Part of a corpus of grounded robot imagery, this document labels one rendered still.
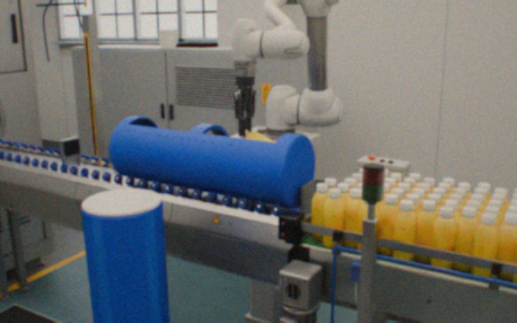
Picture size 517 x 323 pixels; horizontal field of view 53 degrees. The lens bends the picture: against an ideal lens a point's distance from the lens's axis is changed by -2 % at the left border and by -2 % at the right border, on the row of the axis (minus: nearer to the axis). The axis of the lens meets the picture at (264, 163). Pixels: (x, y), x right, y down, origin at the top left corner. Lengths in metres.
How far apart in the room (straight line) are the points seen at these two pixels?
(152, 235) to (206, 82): 2.35
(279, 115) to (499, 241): 1.39
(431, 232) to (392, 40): 3.20
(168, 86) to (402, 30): 2.02
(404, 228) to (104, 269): 1.01
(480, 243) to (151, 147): 1.33
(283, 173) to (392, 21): 3.05
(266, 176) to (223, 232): 0.33
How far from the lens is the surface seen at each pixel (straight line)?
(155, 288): 1.98
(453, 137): 4.76
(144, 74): 4.48
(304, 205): 2.02
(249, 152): 1.99
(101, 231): 1.87
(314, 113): 2.67
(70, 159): 2.86
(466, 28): 4.66
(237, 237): 2.10
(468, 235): 1.73
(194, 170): 2.13
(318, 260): 1.84
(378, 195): 1.51
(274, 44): 1.98
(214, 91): 4.07
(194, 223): 2.21
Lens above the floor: 1.65
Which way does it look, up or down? 15 degrees down
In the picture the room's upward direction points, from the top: straight up
